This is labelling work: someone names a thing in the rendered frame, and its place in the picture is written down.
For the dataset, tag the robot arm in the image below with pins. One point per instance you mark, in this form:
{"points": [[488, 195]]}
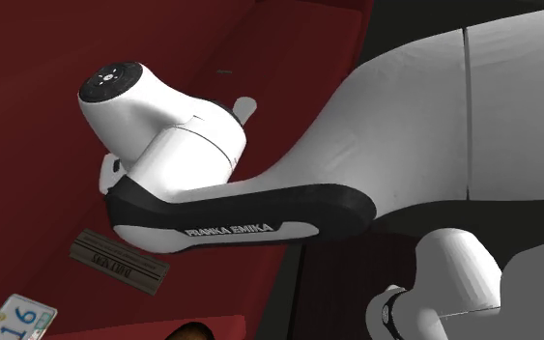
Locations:
{"points": [[394, 132]]}

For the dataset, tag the folded brown newspaper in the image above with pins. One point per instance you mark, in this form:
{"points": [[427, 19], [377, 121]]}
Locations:
{"points": [[120, 263]]}

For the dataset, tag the dark brown round object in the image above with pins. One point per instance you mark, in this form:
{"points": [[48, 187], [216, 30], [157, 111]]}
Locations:
{"points": [[189, 332]]}

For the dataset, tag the white plate with blue digits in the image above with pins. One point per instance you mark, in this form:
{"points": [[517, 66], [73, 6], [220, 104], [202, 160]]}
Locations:
{"points": [[17, 320]]}

